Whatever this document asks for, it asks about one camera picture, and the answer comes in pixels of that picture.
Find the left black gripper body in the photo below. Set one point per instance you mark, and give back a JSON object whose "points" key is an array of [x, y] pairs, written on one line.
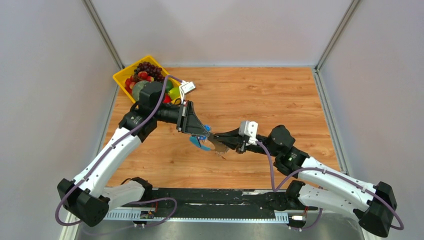
{"points": [[181, 119]]}

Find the key with blue tag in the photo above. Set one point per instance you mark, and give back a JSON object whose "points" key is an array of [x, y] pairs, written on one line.
{"points": [[208, 128]]}

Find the metal key plate blue handle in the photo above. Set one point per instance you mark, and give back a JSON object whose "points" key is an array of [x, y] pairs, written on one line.
{"points": [[208, 144]]}

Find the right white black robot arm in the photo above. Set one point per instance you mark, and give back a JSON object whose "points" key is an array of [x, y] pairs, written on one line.
{"points": [[316, 184]]}

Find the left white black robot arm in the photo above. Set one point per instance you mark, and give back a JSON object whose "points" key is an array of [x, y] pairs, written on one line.
{"points": [[87, 195]]}

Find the red apple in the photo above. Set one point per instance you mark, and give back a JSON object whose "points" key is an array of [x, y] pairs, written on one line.
{"points": [[166, 99]]}

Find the light green apple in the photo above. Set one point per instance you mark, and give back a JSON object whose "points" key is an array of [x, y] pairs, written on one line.
{"points": [[174, 93]]}

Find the dark green lime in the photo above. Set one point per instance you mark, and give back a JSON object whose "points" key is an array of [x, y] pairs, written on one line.
{"points": [[169, 85]]}

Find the green melon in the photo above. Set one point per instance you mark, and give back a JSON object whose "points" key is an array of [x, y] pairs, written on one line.
{"points": [[137, 89]]}

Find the dark purple grape bunch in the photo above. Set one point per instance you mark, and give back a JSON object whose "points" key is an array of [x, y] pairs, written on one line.
{"points": [[148, 72]]}

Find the yellow plastic fruit basket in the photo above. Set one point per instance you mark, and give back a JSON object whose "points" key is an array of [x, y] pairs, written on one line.
{"points": [[121, 76]]}

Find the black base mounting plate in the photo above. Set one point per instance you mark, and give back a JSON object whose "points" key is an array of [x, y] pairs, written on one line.
{"points": [[203, 204]]}

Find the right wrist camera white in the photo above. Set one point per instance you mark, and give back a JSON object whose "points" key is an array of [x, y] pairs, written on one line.
{"points": [[249, 129]]}

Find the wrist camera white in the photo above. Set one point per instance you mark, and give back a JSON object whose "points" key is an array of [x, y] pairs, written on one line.
{"points": [[185, 88], [249, 129]]}

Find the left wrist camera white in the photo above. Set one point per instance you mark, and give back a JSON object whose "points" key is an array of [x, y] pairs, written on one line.
{"points": [[185, 88]]}

